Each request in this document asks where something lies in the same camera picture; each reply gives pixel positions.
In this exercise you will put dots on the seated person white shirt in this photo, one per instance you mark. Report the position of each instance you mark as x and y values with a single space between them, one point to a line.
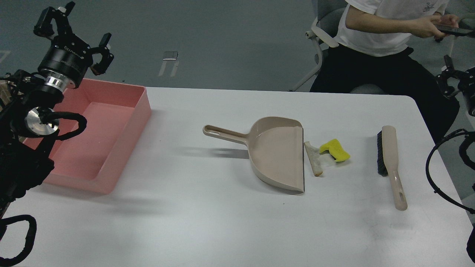
372 49

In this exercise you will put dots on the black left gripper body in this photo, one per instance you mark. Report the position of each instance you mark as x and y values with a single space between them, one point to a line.
69 56

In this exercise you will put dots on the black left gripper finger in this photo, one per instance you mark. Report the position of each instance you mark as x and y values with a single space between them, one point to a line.
53 22
107 57

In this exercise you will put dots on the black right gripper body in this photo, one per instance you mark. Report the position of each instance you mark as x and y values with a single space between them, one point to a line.
467 87

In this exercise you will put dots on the yellow sponge piece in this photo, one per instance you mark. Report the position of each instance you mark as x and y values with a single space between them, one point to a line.
336 150

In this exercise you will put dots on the metal floor plate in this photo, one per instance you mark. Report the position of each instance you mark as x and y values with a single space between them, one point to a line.
170 55

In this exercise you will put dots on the black smartphone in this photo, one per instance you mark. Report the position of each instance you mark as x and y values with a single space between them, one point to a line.
456 31

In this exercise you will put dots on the beige hand brush black bristles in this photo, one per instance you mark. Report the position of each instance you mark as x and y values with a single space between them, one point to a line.
388 163

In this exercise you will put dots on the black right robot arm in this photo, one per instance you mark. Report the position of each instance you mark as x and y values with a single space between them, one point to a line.
451 82

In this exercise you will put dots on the pink plastic bin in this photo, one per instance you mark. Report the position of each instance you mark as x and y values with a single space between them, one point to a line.
117 114

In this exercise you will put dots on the beige plastic dustpan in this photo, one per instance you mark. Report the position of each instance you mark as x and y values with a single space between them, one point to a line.
275 149

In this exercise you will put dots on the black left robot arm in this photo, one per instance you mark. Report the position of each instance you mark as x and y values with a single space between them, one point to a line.
29 125

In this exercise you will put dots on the grey office chair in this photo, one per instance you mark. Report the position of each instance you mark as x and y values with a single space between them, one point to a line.
322 32

